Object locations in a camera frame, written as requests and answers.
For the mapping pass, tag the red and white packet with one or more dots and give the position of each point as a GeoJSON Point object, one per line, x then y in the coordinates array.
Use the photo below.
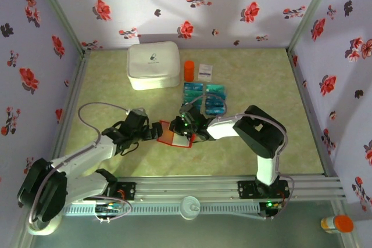
{"type": "Point", "coordinates": [174, 139]}

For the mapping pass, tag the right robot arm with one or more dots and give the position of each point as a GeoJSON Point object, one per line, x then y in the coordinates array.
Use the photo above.
{"type": "Point", "coordinates": [261, 134]}

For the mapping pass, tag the orange pill bottle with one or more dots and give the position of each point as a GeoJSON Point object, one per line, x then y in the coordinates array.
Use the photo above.
{"type": "Point", "coordinates": [189, 71]}

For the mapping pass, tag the small white packet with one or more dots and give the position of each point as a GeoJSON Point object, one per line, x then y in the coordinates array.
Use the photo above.
{"type": "Point", "coordinates": [205, 72]}

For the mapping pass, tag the white medicine pouch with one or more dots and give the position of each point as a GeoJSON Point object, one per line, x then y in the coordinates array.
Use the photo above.
{"type": "Point", "coordinates": [152, 65]}

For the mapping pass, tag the clear round plastic lid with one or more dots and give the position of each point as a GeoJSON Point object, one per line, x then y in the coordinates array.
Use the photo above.
{"type": "Point", "coordinates": [186, 213]}

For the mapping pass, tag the clear tape roll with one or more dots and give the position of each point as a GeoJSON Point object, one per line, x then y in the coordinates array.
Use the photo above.
{"type": "Point", "coordinates": [43, 232]}

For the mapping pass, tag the orange-capped pill bottle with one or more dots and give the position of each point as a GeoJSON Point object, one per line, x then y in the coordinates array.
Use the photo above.
{"type": "Point", "coordinates": [343, 224]}

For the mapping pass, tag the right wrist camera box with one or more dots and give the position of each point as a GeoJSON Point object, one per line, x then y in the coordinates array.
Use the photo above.
{"type": "Point", "coordinates": [190, 113]}

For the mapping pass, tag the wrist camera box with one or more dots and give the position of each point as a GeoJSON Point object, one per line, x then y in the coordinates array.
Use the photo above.
{"type": "Point", "coordinates": [190, 113]}
{"type": "Point", "coordinates": [136, 120]}

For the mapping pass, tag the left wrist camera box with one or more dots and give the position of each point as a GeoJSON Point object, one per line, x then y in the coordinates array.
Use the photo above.
{"type": "Point", "coordinates": [136, 120]}

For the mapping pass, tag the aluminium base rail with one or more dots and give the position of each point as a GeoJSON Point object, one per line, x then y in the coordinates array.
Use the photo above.
{"type": "Point", "coordinates": [189, 185]}

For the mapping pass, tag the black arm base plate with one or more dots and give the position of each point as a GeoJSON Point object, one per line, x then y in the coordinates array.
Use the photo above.
{"type": "Point", "coordinates": [128, 191]}
{"type": "Point", "coordinates": [247, 190]}

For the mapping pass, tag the aluminium side rail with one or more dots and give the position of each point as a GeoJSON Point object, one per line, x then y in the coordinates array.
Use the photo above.
{"type": "Point", "coordinates": [66, 114]}
{"type": "Point", "coordinates": [311, 114]}

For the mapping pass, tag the aluminium frame post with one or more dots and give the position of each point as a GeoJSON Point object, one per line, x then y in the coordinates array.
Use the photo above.
{"type": "Point", "coordinates": [312, 10]}
{"type": "Point", "coordinates": [60, 12]}

